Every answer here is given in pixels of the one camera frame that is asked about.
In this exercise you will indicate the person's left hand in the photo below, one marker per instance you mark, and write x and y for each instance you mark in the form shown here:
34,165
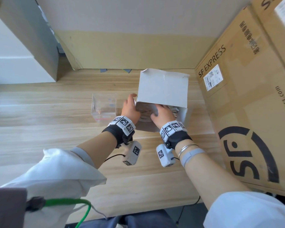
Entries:
129,109

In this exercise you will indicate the person's right hand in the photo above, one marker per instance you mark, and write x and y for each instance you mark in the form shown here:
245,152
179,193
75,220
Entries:
163,117

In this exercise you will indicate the person's left thumb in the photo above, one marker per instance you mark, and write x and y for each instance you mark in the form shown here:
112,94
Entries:
132,95

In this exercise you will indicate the person's right thumb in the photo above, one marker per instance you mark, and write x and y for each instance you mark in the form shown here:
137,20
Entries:
154,114

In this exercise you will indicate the white cardboard box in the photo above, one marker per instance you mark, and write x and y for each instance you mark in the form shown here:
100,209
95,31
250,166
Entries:
162,89

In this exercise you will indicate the person's left forearm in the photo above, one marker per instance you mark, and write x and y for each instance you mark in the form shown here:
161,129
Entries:
99,147

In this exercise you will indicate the person's right forearm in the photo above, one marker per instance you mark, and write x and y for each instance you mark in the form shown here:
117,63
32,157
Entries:
209,178

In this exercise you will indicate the grey tape piece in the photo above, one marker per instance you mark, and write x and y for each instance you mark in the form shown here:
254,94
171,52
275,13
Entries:
103,70
127,70

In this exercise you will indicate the right wristband with marker tiles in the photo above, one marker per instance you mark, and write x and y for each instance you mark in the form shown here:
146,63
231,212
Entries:
174,132

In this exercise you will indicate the wristband with marker tiles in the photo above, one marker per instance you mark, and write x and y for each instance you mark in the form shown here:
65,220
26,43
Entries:
122,127
174,132

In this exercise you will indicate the clear plastic container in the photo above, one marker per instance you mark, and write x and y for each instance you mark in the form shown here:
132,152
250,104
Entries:
104,108

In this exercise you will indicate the left wristband with marker tiles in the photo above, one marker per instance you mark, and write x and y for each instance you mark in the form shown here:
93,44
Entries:
122,127

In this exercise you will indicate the large brown printed cardboard box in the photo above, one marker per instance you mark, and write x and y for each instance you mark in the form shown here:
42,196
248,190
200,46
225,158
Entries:
249,109

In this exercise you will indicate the blue jeans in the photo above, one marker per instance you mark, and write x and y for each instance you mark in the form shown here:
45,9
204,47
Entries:
133,220

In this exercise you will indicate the white left sleeve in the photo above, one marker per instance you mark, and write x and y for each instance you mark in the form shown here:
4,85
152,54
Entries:
54,178

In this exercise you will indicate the white sleeve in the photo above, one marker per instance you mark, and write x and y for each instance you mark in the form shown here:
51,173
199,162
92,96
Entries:
54,178
249,211

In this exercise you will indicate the white cabinet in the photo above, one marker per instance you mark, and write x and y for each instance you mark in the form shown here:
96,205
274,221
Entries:
11,61

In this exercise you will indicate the white right sleeve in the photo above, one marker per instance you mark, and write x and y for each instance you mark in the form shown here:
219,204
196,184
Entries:
249,211

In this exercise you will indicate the brown cardboard box with label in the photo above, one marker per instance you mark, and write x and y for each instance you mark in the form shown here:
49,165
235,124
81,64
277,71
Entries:
279,26

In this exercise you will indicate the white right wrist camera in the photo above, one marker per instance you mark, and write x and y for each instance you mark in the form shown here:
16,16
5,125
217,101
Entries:
164,156

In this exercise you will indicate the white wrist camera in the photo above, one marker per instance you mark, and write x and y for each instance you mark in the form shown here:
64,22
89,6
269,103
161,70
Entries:
133,153
164,156

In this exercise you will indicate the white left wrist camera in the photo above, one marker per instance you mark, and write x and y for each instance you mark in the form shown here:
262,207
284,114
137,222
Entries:
133,153

